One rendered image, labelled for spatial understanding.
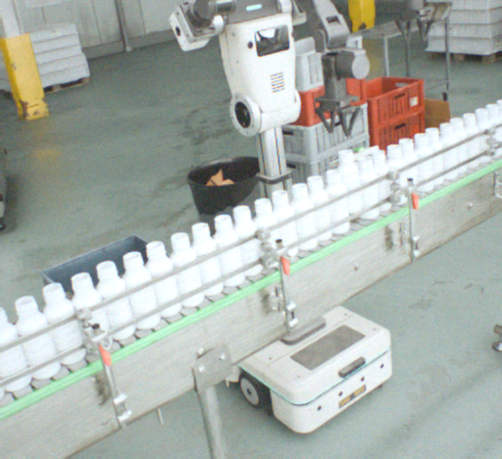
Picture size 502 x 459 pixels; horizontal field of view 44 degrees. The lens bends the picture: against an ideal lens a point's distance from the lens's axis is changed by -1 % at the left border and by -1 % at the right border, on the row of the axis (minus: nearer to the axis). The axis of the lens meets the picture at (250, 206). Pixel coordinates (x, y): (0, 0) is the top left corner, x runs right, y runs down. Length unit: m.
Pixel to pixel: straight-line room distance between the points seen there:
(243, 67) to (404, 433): 1.45
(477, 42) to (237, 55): 6.70
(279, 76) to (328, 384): 1.13
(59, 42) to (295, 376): 9.11
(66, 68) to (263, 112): 8.94
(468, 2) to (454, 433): 6.81
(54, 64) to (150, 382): 9.70
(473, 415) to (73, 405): 1.67
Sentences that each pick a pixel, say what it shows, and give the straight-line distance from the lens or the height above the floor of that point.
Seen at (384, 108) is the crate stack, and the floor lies 0.56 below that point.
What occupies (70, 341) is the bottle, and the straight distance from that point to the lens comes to 1.33.
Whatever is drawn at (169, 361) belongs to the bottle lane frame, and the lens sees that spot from 1.42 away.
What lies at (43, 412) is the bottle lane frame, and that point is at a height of 0.95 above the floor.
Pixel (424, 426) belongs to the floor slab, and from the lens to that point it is 2.57.
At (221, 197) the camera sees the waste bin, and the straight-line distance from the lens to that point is 3.23.
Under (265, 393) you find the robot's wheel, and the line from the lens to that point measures 2.60.
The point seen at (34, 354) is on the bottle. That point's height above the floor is 1.06.
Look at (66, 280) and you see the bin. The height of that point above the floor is 0.89.
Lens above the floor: 1.72
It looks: 22 degrees down
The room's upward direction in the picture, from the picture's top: 8 degrees counter-clockwise
